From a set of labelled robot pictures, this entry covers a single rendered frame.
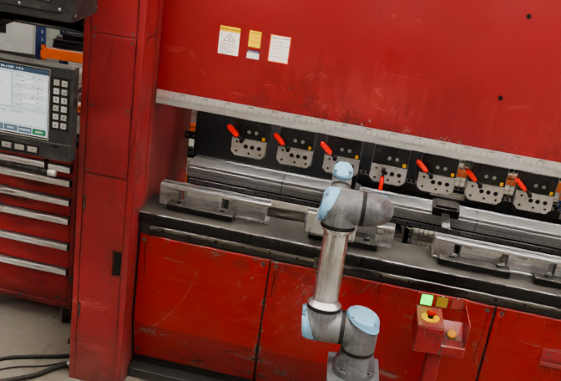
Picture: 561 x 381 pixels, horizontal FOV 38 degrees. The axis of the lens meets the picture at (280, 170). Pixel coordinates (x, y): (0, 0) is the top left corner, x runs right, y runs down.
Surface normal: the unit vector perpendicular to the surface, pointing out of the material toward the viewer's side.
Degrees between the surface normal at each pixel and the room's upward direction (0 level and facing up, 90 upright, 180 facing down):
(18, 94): 90
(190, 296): 90
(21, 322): 0
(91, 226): 90
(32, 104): 90
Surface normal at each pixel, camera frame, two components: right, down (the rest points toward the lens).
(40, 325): 0.13, -0.92
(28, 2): -0.16, 0.35
